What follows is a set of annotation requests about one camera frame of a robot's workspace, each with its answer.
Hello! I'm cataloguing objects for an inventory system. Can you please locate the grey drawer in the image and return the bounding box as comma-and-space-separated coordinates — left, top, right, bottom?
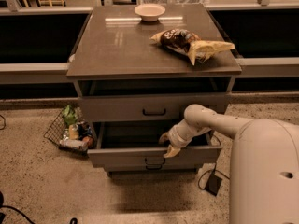
88, 120, 221, 169
104, 164, 203, 173
78, 93, 228, 122

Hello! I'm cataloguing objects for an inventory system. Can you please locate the green leafy vegetable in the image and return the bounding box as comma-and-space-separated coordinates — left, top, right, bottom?
62, 105, 78, 126

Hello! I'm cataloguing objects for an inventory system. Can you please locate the brown chip bag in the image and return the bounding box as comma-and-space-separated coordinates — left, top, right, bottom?
150, 28, 235, 65

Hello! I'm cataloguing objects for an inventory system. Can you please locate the black floor power box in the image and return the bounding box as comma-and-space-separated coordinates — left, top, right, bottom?
205, 174, 222, 196

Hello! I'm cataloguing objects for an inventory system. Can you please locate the white can in basket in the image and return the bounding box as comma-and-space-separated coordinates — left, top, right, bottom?
60, 139, 88, 151

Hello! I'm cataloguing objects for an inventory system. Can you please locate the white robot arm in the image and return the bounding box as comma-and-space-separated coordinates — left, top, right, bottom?
159, 105, 299, 224

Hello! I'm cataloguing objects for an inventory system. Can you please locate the black cable bottom left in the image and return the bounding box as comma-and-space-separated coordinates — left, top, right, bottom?
0, 190, 78, 224

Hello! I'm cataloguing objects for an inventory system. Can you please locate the black floor cable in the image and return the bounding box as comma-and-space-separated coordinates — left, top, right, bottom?
197, 133, 232, 191

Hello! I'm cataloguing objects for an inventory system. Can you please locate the white bowl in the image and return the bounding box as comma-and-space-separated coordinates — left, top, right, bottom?
135, 4, 165, 22

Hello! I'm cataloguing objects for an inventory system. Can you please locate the grey drawer cabinet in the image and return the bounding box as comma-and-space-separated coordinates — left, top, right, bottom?
66, 4, 243, 179

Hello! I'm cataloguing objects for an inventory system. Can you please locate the black wire basket left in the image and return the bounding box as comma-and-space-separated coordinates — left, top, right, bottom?
44, 106, 95, 155

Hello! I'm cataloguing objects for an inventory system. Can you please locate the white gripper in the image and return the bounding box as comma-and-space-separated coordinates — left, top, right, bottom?
158, 126, 188, 158

